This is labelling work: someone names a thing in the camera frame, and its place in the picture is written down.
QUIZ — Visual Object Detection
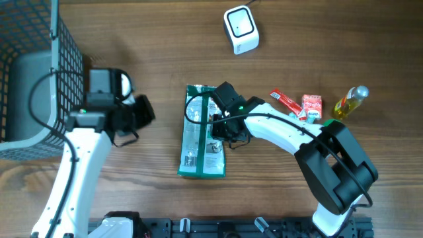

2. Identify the green sponge package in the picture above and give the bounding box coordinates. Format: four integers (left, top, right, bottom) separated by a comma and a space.
178, 85, 225, 179

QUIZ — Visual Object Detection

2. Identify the red stick packet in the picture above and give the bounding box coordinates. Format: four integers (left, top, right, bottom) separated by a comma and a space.
270, 89, 307, 121

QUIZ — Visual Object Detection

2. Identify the orange small box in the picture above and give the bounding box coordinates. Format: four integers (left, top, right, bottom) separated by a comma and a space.
302, 95, 323, 120

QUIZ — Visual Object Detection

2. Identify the green lid jar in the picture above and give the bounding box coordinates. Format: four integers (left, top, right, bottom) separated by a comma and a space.
323, 119, 342, 127

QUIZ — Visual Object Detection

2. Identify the yellow liquid bottle silver cap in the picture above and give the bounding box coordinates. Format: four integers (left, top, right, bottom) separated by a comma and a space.
332, 85, 369, 120

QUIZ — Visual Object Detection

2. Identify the teal snack packet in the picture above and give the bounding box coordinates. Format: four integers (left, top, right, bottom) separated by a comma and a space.
289, 111, 315, 124

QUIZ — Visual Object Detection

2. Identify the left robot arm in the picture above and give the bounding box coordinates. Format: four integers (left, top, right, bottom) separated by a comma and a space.
30, 68, 155, 237

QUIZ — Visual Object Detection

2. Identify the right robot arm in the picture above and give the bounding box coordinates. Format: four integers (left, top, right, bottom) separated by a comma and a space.
211, 82, 378, 237

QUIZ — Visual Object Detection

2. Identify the white barcode scanner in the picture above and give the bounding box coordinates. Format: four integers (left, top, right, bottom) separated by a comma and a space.
223, 5, 260, 55

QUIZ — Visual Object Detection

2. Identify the grey plastic mesh basket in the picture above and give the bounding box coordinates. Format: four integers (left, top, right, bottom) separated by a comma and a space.
1, 0, 84, 161

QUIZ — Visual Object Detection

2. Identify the left camera cable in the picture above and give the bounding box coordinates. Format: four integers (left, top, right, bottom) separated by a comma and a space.
28, 69, 83, 238

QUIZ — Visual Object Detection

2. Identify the camera cable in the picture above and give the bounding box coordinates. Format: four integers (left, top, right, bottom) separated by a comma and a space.
183, 91, 374, 238
28, 69, 83, 238

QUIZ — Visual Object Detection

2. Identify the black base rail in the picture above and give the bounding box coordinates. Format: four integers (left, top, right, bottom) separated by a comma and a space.
87, 216, 375, 238

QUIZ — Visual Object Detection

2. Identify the right camera cable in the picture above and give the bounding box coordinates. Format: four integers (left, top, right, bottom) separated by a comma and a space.
183, 91, 374, 238

